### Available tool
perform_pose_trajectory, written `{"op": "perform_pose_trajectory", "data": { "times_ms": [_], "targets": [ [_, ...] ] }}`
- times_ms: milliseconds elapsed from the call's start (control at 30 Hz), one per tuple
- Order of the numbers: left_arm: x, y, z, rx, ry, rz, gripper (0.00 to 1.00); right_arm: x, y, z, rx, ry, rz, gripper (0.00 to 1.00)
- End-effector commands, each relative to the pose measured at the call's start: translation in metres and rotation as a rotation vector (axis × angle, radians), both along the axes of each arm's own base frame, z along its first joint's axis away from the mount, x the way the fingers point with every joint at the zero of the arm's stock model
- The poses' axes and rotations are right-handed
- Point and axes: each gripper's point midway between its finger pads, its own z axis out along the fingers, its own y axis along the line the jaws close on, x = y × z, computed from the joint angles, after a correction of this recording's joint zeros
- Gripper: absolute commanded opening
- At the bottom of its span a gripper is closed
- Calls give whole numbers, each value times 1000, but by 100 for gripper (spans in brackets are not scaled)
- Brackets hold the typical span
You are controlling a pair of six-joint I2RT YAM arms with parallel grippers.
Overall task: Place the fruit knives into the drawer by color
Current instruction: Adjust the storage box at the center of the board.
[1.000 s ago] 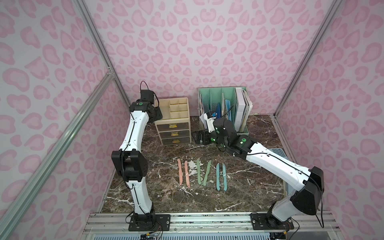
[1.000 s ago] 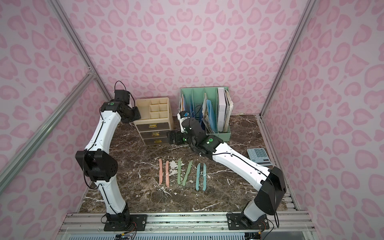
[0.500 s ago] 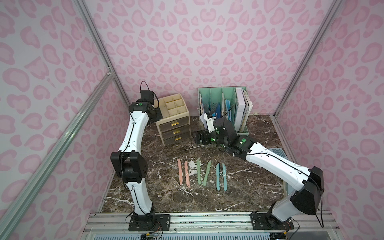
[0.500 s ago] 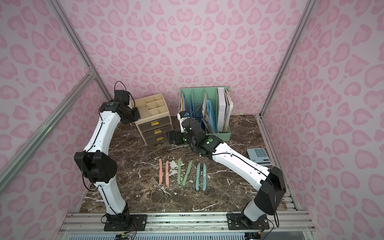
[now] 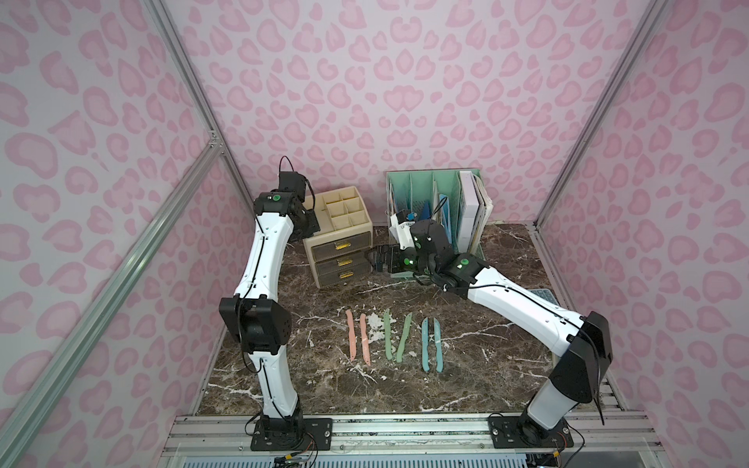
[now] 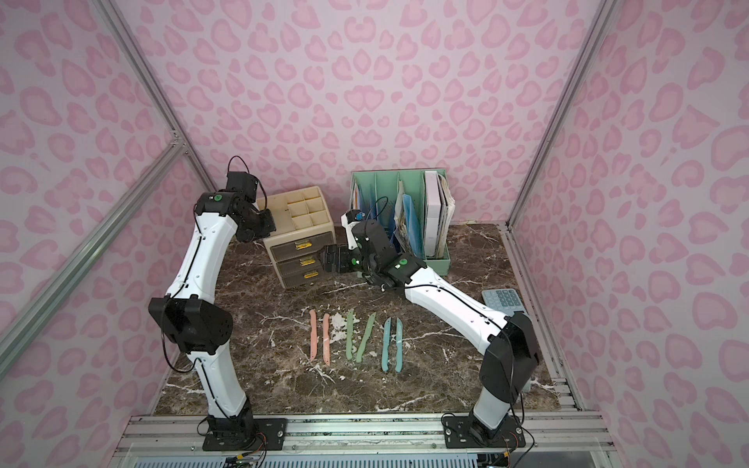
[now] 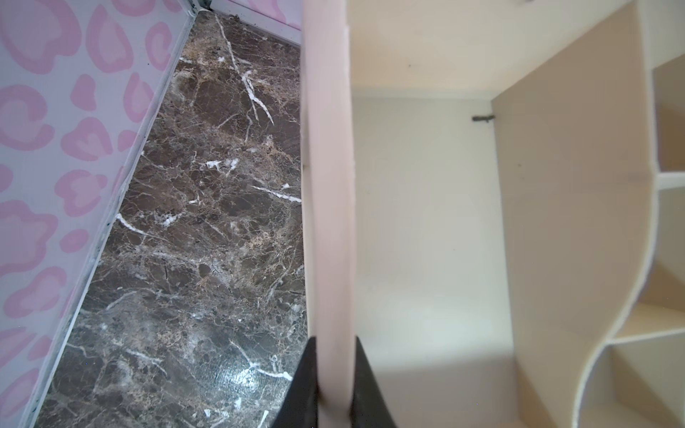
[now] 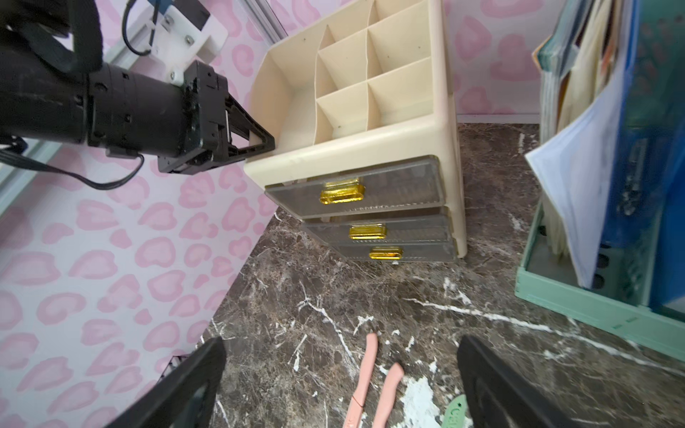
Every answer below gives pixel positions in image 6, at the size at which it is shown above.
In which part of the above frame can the beige desktop drawer organizer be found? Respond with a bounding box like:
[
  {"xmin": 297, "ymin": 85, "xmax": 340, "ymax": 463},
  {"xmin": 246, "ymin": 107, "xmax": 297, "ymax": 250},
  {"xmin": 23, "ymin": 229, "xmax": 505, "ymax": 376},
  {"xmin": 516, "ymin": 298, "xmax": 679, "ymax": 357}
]
[{"xmin": 263, "ymin": 186, "xmax": 335, "ymax": 289}]

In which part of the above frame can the teal knife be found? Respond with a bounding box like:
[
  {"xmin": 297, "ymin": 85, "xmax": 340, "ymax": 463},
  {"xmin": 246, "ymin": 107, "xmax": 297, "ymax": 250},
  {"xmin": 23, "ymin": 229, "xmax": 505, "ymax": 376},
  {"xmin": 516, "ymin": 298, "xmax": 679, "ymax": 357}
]
[
  {"xmin": 395, "ymin": 318, "xmax": 403, "ymax": 374},
  {"xmin": 380, "ymin": 318, "xmax": 391, "ymax": 372}
]

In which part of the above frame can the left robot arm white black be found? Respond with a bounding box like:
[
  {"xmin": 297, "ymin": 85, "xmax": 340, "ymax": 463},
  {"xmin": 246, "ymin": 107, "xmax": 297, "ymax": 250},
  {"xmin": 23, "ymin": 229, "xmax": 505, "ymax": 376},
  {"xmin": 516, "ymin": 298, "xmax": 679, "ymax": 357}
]
[{"xmin": 148, "ymin": 171, "xmax": 275, "ymax": 438}]

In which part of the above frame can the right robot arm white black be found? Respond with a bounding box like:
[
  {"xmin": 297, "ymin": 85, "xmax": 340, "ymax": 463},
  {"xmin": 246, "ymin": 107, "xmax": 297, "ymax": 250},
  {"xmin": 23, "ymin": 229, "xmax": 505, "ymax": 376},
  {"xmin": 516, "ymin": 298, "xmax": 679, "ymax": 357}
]
[{"xmin": 319, "ymin": 210, "xmax": 541, "ymax": 447}]

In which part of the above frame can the blue folder in rack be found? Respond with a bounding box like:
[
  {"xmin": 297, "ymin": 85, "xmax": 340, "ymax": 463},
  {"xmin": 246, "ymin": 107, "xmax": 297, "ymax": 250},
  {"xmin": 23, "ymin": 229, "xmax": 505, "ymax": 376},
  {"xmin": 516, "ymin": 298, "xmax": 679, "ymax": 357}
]
[{"xmin": 402, "ymin": 194, "xmax": 424, "ymax": 259}]

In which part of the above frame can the green knife left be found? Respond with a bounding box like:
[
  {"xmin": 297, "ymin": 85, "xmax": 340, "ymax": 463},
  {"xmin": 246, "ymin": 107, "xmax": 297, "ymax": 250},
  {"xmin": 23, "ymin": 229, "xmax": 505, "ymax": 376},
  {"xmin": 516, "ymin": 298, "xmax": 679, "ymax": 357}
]
[{"xmin": 345, "ymin": 309, "xmax": 355, "ymax": 361}]

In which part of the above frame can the green knife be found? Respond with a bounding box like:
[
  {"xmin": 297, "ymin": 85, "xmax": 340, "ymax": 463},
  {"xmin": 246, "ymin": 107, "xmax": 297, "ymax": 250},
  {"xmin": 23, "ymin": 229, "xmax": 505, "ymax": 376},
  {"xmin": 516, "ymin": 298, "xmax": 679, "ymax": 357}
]
[
  {"xmin": 355, "ymin": 313, "xmax": 376, "ymax": 363},
  {"xmin": 345, "ymin": 309, "xmax": 355, "ymax": 361}
]

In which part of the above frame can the pink knife right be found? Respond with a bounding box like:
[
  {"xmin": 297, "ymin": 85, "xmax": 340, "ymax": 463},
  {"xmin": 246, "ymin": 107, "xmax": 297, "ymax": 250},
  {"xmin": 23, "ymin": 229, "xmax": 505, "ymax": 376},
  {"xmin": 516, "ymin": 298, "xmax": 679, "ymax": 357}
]
[{"xmin": 322, "ymin": 313, "xmax": 332, "ymax": 366}]

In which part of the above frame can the pink knife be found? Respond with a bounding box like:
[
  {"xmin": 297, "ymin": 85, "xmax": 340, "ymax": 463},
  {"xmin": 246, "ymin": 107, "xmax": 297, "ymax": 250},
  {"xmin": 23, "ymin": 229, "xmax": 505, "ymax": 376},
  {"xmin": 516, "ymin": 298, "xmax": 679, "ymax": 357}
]
[
  {"xmin": 309, "ymin": 309, "xmax": 318, "ymax": 361},
  {"xmin": 322, "ymin": 313, "xmax": 332, "ymax": 366}
]

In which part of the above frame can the green file organizer rack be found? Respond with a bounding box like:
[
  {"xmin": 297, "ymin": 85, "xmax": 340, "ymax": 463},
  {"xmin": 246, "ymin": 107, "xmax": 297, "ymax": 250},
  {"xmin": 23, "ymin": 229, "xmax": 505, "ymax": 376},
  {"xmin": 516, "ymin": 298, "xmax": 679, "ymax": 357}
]
[{"xmin": 350, "ymin": 169, "xmax": 456, "ymax": 277}]

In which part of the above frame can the white book in rack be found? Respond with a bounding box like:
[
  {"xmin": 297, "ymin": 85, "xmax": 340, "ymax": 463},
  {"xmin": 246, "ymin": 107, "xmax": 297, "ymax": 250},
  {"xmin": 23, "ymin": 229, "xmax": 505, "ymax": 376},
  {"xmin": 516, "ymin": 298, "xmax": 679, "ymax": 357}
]
[{"xmin": 423, "ymin": 171, "xmax": 443, "ymax": 259}]

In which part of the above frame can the pink knife left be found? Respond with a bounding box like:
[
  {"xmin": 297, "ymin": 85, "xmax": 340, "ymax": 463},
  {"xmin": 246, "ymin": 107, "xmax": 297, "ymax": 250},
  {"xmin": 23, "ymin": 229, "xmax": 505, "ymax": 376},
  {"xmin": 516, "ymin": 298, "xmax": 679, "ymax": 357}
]
[{"xmin": 309, "ymin": 309, "xmax": 318, "ymax": 361}]

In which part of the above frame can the green knife right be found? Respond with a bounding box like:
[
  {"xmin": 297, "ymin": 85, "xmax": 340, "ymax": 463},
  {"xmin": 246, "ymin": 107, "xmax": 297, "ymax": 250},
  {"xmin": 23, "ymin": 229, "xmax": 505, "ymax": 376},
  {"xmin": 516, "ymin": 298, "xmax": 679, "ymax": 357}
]
[{"xmin": 355, "ymin": 313, "xmax": 376, "ymax": 363}]

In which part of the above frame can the grey blue calculator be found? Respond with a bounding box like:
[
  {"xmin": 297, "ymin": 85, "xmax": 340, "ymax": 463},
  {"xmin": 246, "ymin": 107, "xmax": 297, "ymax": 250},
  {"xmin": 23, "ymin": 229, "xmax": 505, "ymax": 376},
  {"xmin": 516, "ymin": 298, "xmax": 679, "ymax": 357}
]
[{"xmin": 482, "ymin": 289, "xmax": 527, "ymax": 316}]

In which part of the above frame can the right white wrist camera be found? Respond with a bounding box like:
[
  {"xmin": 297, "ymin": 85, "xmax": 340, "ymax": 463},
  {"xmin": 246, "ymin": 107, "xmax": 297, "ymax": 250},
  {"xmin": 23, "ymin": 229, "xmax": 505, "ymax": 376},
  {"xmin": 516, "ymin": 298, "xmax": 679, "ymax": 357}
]
[{"xmin": 341, "ymin": 209, "xmax": 364, "ymax": 250}]

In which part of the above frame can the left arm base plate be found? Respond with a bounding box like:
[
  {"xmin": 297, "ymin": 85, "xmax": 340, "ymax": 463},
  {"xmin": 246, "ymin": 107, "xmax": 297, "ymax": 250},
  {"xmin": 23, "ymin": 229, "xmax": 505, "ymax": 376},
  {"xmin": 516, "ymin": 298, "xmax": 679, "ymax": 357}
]
[{"xmin": 202, "ymin": 415, "xmax": 288, "ymax": 452}]

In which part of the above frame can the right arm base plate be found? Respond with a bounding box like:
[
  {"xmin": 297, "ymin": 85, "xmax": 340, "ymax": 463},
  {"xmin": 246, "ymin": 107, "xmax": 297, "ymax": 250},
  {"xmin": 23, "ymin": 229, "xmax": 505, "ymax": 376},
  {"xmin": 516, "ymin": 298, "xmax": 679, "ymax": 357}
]
[{"xmin": 440, "ymin": 413, "xmax": 526, "ymax": 452}]

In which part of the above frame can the aluminium front rail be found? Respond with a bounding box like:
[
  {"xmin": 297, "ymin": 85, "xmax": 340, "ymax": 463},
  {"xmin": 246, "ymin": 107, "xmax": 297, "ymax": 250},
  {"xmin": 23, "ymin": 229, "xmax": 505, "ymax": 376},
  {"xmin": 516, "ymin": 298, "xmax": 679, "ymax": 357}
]
[{"xmin": 109, "ymin": 411, "xmax": 621, "ymax": 467}]

